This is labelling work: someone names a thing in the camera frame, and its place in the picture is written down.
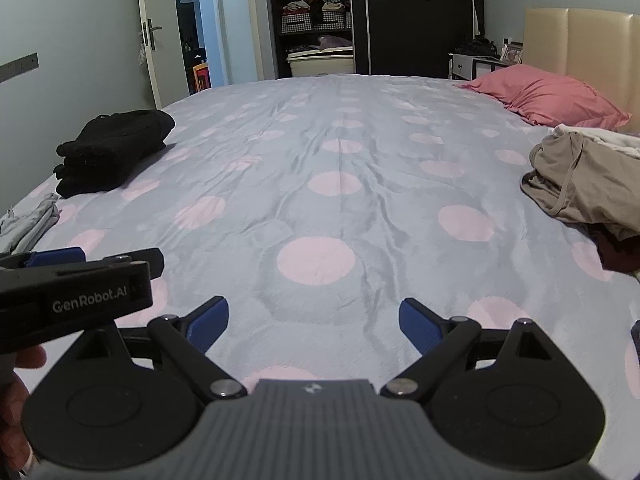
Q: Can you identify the red orange chair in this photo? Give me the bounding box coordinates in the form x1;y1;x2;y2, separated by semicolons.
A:
192;60;211;95

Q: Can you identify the dark red garment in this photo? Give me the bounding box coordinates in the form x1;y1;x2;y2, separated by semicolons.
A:
590;225;640;273

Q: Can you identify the grey wall switch plate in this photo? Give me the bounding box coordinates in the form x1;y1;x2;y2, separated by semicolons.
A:
0;52;40;83

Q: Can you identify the bed with pink dotted sheet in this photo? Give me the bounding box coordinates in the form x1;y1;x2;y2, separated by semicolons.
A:
0;74;640;480

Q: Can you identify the pink pillow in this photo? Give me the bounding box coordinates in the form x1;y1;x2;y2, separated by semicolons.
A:
452;63;632;131

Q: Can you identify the white long sleeve shirt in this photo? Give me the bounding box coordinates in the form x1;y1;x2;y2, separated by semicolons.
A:
547;124;640;161

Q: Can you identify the metal door handle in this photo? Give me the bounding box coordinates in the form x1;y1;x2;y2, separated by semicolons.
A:
141;19;163;52

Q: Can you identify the white laundry basket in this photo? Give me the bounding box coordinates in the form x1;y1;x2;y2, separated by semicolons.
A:
286;47;355;80

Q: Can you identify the person's left hand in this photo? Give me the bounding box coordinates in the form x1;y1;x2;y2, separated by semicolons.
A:
0;345;49;472

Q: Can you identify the white room door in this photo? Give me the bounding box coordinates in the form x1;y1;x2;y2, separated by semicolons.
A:
136;0;191;110

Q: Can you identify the white nightstand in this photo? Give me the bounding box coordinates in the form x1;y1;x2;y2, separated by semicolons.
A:
448;52;523;82

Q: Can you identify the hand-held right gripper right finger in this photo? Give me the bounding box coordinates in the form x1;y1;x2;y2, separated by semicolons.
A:
379;297;576;402

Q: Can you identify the black bag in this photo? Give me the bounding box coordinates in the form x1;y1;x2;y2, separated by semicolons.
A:
452;35;501;58

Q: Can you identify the dark wardrobe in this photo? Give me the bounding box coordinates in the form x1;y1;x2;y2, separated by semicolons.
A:
262;0;486;81

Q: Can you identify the beige padded headboard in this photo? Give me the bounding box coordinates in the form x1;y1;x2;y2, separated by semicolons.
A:
522;7;640;133

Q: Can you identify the stack of black folded clothes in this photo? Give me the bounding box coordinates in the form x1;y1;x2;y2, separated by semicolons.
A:
54;109;177;199

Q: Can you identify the taupe garment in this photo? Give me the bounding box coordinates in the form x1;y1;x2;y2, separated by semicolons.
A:
520;132;640;241

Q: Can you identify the grey folded shirt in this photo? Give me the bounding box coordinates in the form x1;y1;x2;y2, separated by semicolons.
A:
0;192;62;255

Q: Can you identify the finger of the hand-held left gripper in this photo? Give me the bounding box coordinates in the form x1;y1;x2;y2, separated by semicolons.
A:
0;247;87;272
85;247;165;282

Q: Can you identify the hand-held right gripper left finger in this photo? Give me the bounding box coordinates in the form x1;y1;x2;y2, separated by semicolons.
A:
65;296;249;402

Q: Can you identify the smartphone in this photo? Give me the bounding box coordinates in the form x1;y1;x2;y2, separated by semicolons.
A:
624;320;640;381

